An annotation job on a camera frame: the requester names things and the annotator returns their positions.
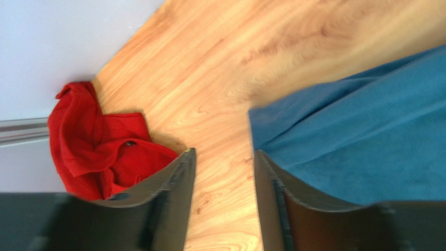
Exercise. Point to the aluminium frame rail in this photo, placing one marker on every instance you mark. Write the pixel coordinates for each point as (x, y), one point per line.
(23, 131)

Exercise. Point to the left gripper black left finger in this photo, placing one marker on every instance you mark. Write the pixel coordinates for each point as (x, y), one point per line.
(151, 215)

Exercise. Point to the teal blue t shirt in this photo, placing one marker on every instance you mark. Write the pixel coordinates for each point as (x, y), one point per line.
(374, 136)

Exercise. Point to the red t shirt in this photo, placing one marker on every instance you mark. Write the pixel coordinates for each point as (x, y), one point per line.
(98, 155)

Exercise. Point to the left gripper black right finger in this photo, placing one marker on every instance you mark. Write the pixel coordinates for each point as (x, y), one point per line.
(296, 216)

